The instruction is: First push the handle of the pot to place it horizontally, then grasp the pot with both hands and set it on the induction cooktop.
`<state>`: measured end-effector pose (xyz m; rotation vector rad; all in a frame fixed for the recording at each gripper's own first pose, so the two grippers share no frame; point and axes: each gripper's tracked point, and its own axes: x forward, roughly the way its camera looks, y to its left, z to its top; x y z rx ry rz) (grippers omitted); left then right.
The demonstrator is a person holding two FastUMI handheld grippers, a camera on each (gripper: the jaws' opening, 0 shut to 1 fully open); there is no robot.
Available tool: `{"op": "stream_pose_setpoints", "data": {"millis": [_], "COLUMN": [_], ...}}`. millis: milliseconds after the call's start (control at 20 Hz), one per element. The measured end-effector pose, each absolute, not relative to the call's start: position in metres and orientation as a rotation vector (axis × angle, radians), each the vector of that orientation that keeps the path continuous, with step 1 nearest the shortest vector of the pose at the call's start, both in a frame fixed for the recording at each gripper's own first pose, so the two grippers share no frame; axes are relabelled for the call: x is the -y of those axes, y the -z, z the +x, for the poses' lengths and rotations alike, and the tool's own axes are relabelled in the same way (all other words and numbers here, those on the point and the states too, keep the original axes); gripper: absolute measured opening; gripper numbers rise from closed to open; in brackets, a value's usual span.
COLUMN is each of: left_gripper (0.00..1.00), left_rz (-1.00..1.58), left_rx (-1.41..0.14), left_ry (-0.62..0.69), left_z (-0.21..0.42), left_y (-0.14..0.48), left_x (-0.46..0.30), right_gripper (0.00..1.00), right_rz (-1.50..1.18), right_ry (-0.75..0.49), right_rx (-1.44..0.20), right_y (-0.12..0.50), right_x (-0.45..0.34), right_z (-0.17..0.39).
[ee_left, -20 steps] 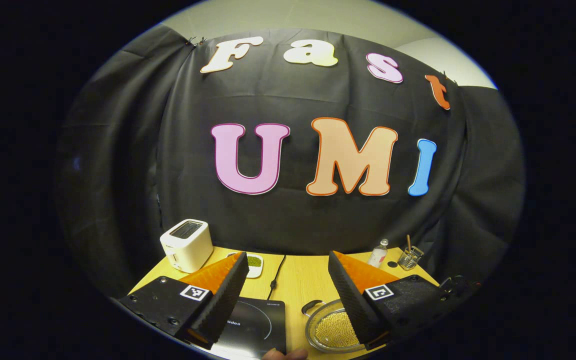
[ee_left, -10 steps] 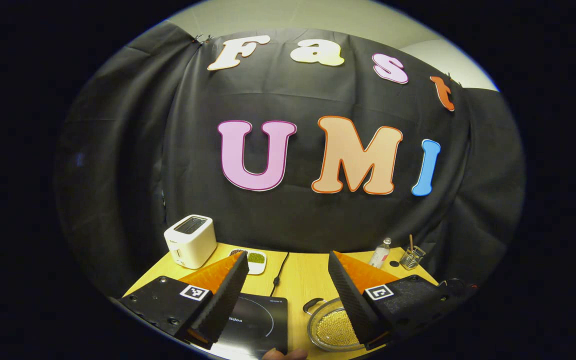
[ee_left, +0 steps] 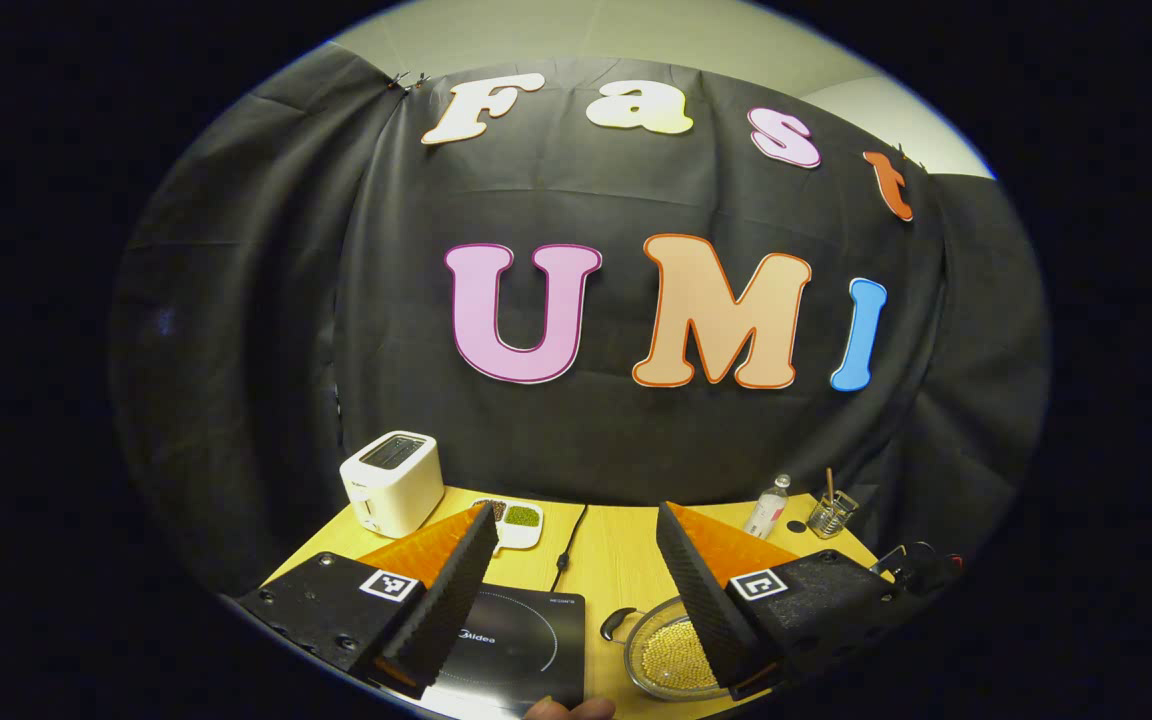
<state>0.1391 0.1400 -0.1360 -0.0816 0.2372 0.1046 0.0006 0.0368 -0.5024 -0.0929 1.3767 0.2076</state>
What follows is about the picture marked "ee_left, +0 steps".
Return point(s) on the black induction cooktop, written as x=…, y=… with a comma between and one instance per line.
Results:
x=536, y=650

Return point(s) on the steel pot with beans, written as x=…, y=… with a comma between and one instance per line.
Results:
x=671, y=655

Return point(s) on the black backdrop cloth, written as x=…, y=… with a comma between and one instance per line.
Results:
x=236, y=300

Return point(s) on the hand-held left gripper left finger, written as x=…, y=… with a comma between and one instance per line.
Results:
x=456, y=600

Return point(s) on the glass cup with stick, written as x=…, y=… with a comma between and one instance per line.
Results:
x=831, y=515

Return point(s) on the white toaster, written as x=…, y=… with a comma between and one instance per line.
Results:
x=396, y=485

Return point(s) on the clear plastic bottle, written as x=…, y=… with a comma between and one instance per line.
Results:
x=766, y=510

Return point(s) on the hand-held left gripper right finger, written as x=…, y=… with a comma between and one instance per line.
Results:
x=701, y=600

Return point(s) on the white divided dish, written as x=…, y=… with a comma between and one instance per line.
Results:
x=521, y=520

